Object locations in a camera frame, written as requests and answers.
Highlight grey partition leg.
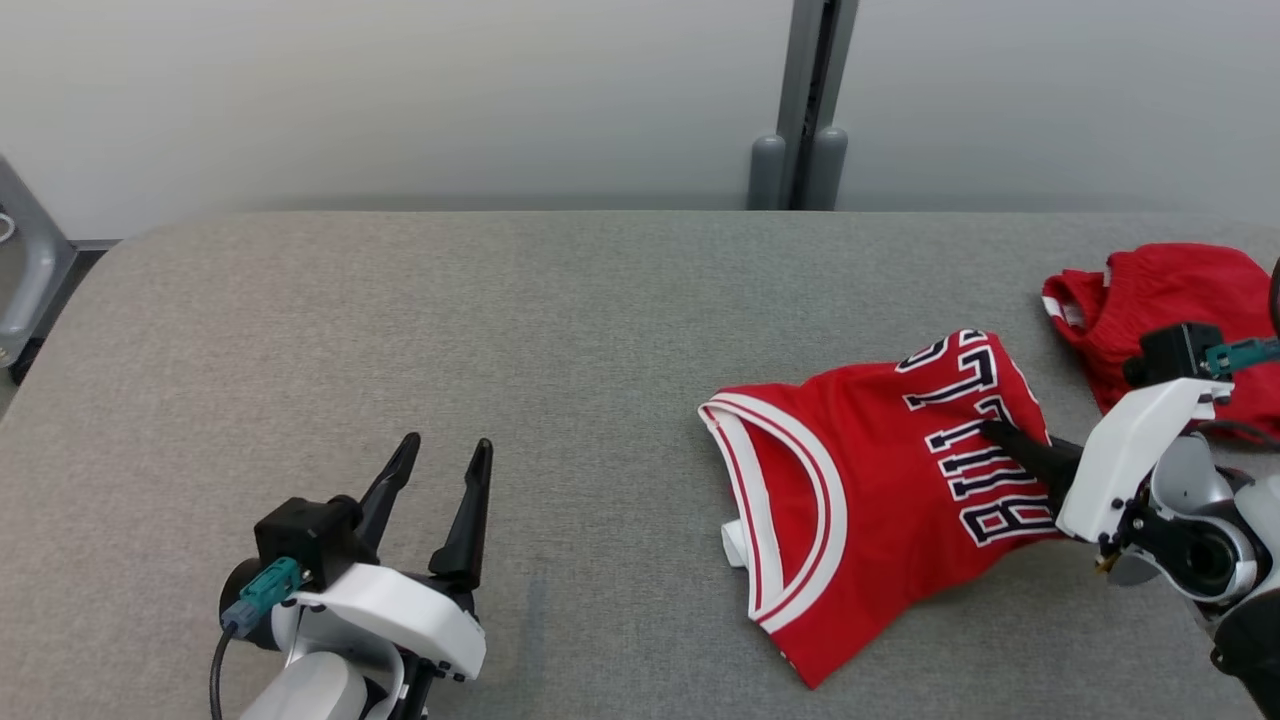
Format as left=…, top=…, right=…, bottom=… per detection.
left=0, top=154, right=80, bottom=367

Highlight red shorts white stripe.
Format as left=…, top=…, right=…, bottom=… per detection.
left=1041, top=242, right=1280, bottom=447

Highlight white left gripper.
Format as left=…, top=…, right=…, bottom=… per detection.
left=290, top=432, right=494, bottom=684

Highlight grey partition post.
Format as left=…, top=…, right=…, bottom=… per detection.
left=775, top=0, right=860, bottom=212

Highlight grey cylindrical post foot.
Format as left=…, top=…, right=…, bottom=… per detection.
left=748, top=134, right=789, bottom=212
left=805, top=126, right=850, bottom=212

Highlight left camera cable teal plug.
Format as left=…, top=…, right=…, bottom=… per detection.
left=208, top=557, right=304, bottom=720

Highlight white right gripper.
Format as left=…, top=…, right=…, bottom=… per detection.
left=980, top=377, right=1235, bottom=547

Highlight red jersey white sleeves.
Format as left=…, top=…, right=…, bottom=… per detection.
left=697, top=328, right=1067, bottom=692

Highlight right camera cable teal plug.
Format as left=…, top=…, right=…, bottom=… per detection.
left=1203, top=336, right=1280, bottom=379

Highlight camera cable teal plug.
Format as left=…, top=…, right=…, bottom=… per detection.
left=1203, top=336, right=1280, bottom=379
left=208, top=557, right=304, bottom=720

